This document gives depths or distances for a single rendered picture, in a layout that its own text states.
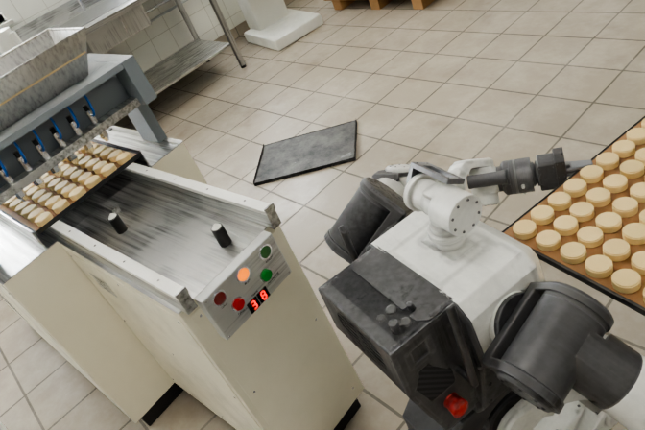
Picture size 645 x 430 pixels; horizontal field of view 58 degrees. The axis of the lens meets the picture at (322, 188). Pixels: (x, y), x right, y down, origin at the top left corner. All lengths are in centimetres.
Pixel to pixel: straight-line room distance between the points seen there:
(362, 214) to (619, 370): 50
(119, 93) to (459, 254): 142
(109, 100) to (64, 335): 77
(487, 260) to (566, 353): 18
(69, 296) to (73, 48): 77
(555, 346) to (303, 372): 103
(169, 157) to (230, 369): 84
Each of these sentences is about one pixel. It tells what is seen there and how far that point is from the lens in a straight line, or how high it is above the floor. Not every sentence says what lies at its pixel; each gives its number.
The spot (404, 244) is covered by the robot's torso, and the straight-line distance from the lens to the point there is 98.
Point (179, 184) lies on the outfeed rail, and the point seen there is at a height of 90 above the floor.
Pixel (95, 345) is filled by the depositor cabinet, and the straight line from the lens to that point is 214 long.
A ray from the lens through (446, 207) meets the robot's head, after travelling 85.
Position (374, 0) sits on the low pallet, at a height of 8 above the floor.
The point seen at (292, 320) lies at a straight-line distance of 162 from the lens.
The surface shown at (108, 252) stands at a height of 90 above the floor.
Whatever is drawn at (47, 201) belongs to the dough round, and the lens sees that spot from 202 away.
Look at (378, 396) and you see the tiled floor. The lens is 207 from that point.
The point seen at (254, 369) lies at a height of 54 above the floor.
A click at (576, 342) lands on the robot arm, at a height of 100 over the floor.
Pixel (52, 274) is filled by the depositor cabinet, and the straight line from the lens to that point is 199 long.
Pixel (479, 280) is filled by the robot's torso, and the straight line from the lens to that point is 89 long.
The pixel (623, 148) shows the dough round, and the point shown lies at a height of 73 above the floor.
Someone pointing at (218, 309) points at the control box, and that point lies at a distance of 140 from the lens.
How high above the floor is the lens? 166
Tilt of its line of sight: 33 degrees down
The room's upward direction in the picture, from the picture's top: 24 degrees counter-clockwise
